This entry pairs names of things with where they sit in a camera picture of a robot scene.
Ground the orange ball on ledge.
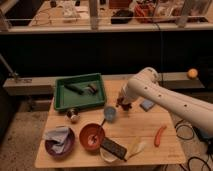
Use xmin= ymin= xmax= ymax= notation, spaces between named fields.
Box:
xmin=187 ymin=68 xmax=198 ymax=79

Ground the black cable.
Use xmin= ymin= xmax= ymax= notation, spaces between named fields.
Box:
xmin=174 ymin=119 xmax=213 ymax=171

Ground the dark red grape bunch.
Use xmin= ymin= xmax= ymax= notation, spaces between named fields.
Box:
xmin=116 ymin=97 xmax=132 ymax=111

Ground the blue sponge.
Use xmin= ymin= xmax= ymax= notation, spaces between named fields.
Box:
xmin=140 ymin=99 xmax=155 ymax=111

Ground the orange carrot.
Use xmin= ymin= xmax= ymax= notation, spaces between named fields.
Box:
xmin=154 ymin=125 xmax=167 ymax=147

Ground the pale yellow banana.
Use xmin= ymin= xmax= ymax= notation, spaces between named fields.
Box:
xmin=125 ymin=139 xmax=147 ymax=160

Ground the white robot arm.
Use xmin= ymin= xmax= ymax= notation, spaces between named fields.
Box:
xmin=117 ymin=67 xmax=213 ymax=136

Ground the black basket on shelf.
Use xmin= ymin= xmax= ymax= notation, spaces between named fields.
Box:
xmin=111 ymin=10 xmax=133 ymax=24

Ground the red bowl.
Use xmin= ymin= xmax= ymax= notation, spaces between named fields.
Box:
xmin=79 ymin=123 xmax=105 ymax=151

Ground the small brown block toy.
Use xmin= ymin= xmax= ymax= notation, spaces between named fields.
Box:
xmin=85 ymin=83 xmax=98 ymax=95

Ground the black rectangular remote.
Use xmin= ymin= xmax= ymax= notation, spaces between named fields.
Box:
xmin=101 ymin=137 xmax=127 ymax=160

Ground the metal round tin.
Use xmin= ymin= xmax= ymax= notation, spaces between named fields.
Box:
xmin=66 ymin=108 xmax=80 ymax=123

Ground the grey blue cloth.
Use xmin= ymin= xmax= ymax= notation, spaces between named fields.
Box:
xmin=43 ymin=126 xmax=70 ymax=154

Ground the purple bowl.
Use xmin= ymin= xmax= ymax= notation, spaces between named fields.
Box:
xmin=43 ymin=126 xmax=75 ymax=158

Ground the red object on shelf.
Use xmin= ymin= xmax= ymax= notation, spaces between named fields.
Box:
xmin=134 ymin=3 xmax=155 ymax=23

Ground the blue plastic cup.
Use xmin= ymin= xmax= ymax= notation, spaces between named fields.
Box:
xmin=104 ymin=106 xmax=116 ymax=122

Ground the green plastic tray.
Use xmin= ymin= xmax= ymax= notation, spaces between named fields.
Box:
xmin=54 ymin=73 xmax=107 ymax=111

